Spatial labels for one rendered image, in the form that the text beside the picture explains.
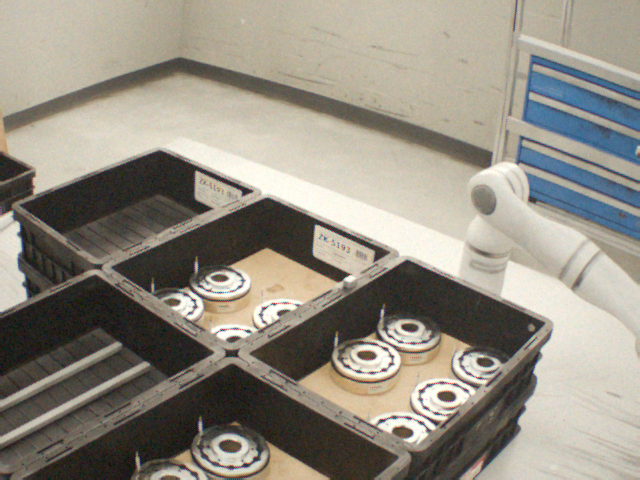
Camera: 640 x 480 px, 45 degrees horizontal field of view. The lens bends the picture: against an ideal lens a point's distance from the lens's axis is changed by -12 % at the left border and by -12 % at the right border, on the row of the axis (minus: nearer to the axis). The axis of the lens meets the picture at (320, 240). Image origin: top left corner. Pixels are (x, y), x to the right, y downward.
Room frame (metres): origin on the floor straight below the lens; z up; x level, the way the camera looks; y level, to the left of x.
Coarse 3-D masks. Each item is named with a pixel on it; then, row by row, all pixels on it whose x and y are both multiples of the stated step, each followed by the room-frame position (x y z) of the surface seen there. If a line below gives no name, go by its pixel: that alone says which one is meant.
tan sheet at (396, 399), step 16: (368, 336) 1.13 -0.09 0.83; (448, 336) 1.15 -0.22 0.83; (448, 352) 1.10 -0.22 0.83; (320, 368) 1.04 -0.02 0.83; (400, 368) 1.05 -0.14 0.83; (416, 368) 1.05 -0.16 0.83; (432, 368) 1.06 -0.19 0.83; (448, 368) 1.06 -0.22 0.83; (304, 384) 0.99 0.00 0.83; (320, 384) 1.00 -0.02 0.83; (400, 384) 1.01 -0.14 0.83; (336, 400) 0.96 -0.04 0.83; (352, 400) 0.96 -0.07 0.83; (368, 400) 0.97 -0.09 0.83; (384, 400) 0.97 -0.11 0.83; (400, 400) 0.97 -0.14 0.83
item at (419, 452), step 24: (360, 288) 1.12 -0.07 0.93; (480, 288) 1.14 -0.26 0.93; (312, 312) 1.03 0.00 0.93; (528, 312) 1.08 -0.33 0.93; (264, 336) 0.96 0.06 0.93; (528, 360) 0.98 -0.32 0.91; (288, 384) 0.86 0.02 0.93; (504, 384) 0.92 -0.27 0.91; (336, 408) 0.82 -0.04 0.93; (480, 408) 0.86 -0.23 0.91; (384, 432) 0.78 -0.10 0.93; (432, 432) 0.78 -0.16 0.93
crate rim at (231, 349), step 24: (216, 216) 1.30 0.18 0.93; (312, 216) 1.33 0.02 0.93; (168, 240) 1.20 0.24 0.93; (360, 240) 1.27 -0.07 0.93; (120, 264) 1.12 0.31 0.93; (384, 264) 1.19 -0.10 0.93; (336, 288) 1.10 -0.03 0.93; (168, 312) 0.99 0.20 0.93; (288, 312) 1.03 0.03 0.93; (216, 336) 0.95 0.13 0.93
